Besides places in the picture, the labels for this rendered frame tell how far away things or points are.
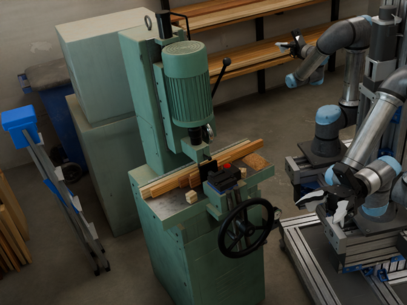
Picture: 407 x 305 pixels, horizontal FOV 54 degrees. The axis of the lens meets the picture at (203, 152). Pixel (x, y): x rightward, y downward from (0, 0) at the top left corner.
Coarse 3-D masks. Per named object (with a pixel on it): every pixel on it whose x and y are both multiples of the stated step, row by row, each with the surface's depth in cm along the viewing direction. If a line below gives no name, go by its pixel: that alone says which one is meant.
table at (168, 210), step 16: (240, 160) 193; (256, 176) 184; (176, 192) 178; (144, 208) 180; (160, 208) 170; (176, 208) 169; (192, 208) 170; (208, 208) 172; (160, 224) 166; (176, 224) 169
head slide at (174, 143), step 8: (160, 64) 167; (160, 72) 165; (160, 80) 168; (160, 88) 171; (160, 96) 175; (160, 104) 178; (168, 104) 172; (168, 112) 174; (168, 120) 177; (168, 128) 181; (176, 128) 180; (184, 128) 182; (168, 136) 185; (176, 136) 181; (184, 136) 184; (168, 144) 189; (176, 144) 183; (176, 152) 185
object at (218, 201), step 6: (240, 180) 170; (204, 186) 172; (210, 186) 169; (240, 186) 167; (246, 186) 168; (204, 192) 175; (210, 192) 169; (216, 192) 165; (240, 192) 168; (246, 192) 170; (210, 198) 171; (216, 198) 166; (222, 198) 163; (234, 198) 168; (246, 198) 172; (216, 204) 168; (222, 204) 165; (234, 204) 169; (222, 210) 166; (228, 210) 169
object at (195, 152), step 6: (186, 138) 183; (186, 144) 180; (204, 144) 177; (186, 150) 182; (192, 150) 176; (198, 150) 174; (204, 150) 176; (192, 156) 179; (198, 156) 175; (198, 162) 177
